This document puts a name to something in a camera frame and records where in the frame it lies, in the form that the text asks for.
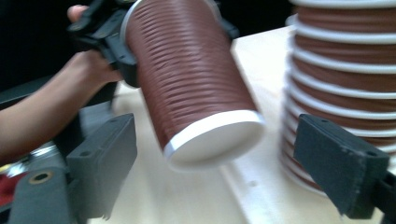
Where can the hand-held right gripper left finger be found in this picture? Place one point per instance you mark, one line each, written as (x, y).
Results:
(102, 161)

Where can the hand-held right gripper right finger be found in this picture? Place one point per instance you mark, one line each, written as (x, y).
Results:
(339, 161)

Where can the single brown ribbed paper cup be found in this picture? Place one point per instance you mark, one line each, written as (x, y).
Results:
(186, 77)

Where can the stack of brown paper cups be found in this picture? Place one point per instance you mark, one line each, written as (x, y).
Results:
(342, 77)

